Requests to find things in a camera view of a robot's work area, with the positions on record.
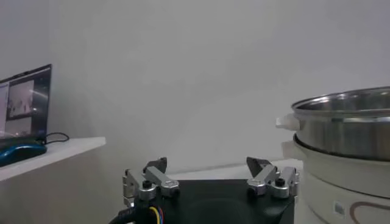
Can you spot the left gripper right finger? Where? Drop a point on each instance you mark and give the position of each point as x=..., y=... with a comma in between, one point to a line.
x=265, y=176

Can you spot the stainless steel steamer basket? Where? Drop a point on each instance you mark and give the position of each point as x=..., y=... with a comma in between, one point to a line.
x=341, y=134

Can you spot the dark blue computer mouse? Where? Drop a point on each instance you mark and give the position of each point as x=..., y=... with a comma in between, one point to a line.
x=21, y=152

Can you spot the cream electric cooking pot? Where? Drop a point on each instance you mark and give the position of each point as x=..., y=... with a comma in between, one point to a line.
x=335, y=182

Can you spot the white side desk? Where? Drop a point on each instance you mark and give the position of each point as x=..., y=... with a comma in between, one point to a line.
x=67, y=149

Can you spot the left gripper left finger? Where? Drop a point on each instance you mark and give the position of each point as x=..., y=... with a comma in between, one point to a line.
x=155, y=178

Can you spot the white table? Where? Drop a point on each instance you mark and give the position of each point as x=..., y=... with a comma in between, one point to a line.
x=213, y=172

